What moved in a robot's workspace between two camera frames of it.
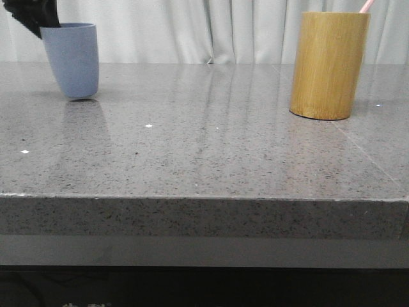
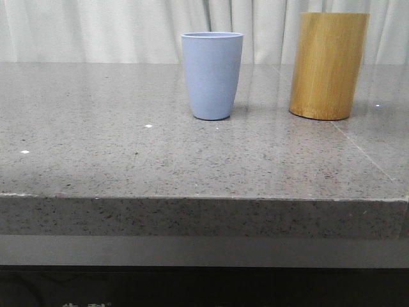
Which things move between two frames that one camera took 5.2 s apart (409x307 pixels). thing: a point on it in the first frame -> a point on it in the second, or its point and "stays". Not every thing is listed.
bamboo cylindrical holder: x=329 y=60 stays
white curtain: x=207 y=31 stays
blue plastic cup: x=72 y=49 -> x=213 y=62
